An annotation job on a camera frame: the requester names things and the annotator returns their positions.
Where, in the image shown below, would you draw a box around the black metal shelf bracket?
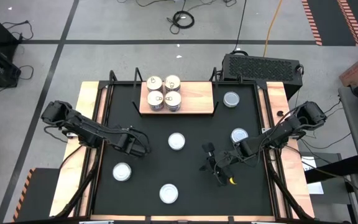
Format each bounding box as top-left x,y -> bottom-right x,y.
211,66 -> 221,116
131,67 -> 144,118

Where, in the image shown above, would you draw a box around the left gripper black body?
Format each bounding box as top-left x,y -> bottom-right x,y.
119,135 -> 151,157

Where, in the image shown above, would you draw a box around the white paper sheet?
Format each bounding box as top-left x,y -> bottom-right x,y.
300,155 -> 324,195

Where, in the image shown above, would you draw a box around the yellow power cable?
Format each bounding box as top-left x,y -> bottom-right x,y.
262,0 -> 284,58

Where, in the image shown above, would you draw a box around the black diagonal frame strut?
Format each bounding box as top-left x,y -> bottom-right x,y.
54,141 -> 105,218
264,149 -> 315,220

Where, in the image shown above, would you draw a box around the black floor mat orange stripes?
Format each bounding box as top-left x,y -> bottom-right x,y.
12,167 -> 60,222
301,0 -> 358,47

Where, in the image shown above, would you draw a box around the black coiled cable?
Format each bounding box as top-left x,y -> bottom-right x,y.
166,10 -> 196,35

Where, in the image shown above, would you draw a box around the black perforated computer case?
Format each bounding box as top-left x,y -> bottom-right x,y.
221,53 -> 303,91

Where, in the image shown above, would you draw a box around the grey desk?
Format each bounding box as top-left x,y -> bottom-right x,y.
337,85 -> 358,180

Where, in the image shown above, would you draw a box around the wooden shelf board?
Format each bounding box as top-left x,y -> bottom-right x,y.
139,81 -> 215,115

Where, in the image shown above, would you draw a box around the black aluminium table frame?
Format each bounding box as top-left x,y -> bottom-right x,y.
50,67 -> 316,224

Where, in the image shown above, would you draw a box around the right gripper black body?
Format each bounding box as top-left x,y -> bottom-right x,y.
215,151 -> 241,172

